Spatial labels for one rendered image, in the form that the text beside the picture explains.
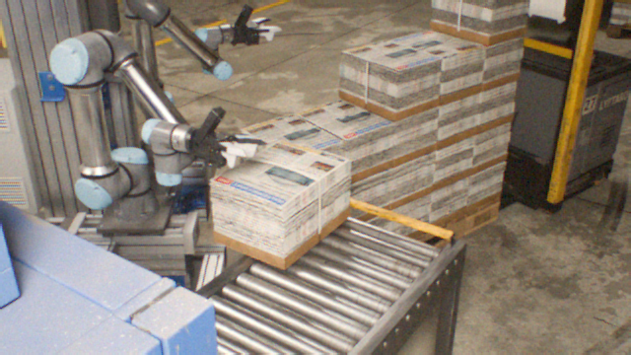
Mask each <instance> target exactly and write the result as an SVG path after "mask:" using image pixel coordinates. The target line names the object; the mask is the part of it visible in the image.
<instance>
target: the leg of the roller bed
mask: <svg viewBox="0 0 631 355"><path fill-rule="evenodd" d="M461 280H462V274H461V276H460V278H459V279H458V280H457V282H456V283H455V284H454V286H453V287H452V288H451V289H450V290H449V292H448V293H447V294H445V296H444V297H443V298H442V299H441V301H440V309H439V318H438V327H437V336H436V345H435V355H453V348H454V340H455V332H456V318H457V310H458V303H459V295H460V288H461Z"/></svg>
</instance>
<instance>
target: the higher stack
mask: <svg viewBox="0 0 631 355"><path fill-rule="evenodd" d="M528 3H529V0H432V3H431V4H432V8H433V9H432V11H431V12H432V17H431V18H432V19H431V21H432V22H436V23H439V24H443V25H446V26H450V27H454V28H457V31H458V32H459V29H462V30H465V31H469V32H472V33H476V34H480V35H483V36H496V35H499V34H503V33H507V32H510V31H514V30H518V29H521V28H524V27H525V26H526V25H527V20H528V18H527V17H528V12H527V9H528ZM430 33H436V34H439V35H443V36H448V37H451V38H453V39H456V38H457V40H459V41H464V42H471V43H475V44H477V45H480V46H483V47H484V48H486V49H485V50H486V52H485V55H484V59H483V78H482V80H483V81H482V83H483V84H484V83H487V82H490V81H493V80H496V79H499V78H502V77H505V76H508V75H511V74H514V73H517V72H519V70H520V67H521V65H520V64H521V59H522V58H523V52H524V47H523V46H524V38H523V37H516V38H513V39H510V40H506V41H503V42H499V43H492V44H489V45H487V44H483V43H481V42H474V41H470V40H467V39H463V38H460V37H456V36H453V35H447V34H444V33H440V32H437V31H431V32H430ZM516 84H517V81H513V82H510V83H508V84H505V85H502V86H499V87H496V88H493V89H490V90H487V91H484V92H481V93H479V94H480V101H479V105H478V110H477V111H478V113H477V114H479V116H478V124H477V126H481V125H485V124H488V123H490V122H493V121H496V120H498V119H501V118H503V117H506V116H509V115H512V114H513V112H514V107H515V101H514V99H515V95H516V87H517V86H516ZM510 129H511V123H507V124H504V125H499V126H497V127H494V128H492V129H489V130H487V131H485V132H482V133H480V134H476V135H473V136H475V137H476V138H475V139H476V140H475V145H474V150H473V151H474V152H473V156H472V157H474V158H473V160H472V162H473V163H472V168H474V167H477V166H479V165H482V164H484V163H485V162H488V161H490V160H493V159H495V158H497V157H500V156H502V155H504V154H506V152H507V149H508V142H509V141H510V134H511V131H510ZM506 163H507V162H505V161H503V162H501V163H499V164H496V165H494V166H492V167H490V168H487V169H485V170H484V171H481V172H479V173H477V174H475V175H472V176H470V177H469V186H470V188H469V195H468V199H467V204H466V205H467V207H469V206H471V205H473V204H475V203H477V202H479V201H481V200H483V199H485V198H486V197H488V196H491V195H493V194H495V193H497V192H499V191H501V189H502V182H503V180H502V178H503V171H504V170H505V167H506ZM499 201H500V198H497V199H495V200H493V201H491V202H489V203H487V204H485V205H484V206H482V207H480V208H478V209H474V210H472V211H469V212H467V213H465V214H464V215H465V218H466V219H465V224H464V234H463V235H464V236H465V235H467V234H469V233H471V232H473V231H475V230H477V229H479V228H481V227H483V226H485V224H487V223H489V222H491V221H493V220H495V219H497V214H498V208H499V204H500V202H499Z"/></svg>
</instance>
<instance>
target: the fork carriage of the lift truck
mask: <svg viewBox="0 0 631 355"><path fill-rule="evenodd" d="M507 153H508V154H507V160H505V162H507V163H506V167H505V170H504V171H503V178H502V180H503V182H502V189H501V190H502V191H506V192H508V193H510V194H512V195H514V196H515V197H516V198H517V199H516V200H517V201H519V202H520V203H522V204H524V205H526V206H529V207H531V208H533V209H537V208H539V207H540V208H541V206H542V200H543V195H544V190H545V185H546V180H547V175H548V169H549V164H550V161H549V160H546V159H544V158H542V157H539V156H537V155H534V154H533V153H530V152H528V151H526V150H523V149H521V148H518V147H516V146H513V145H511V144H509V143H508V149H507Z"/></svg>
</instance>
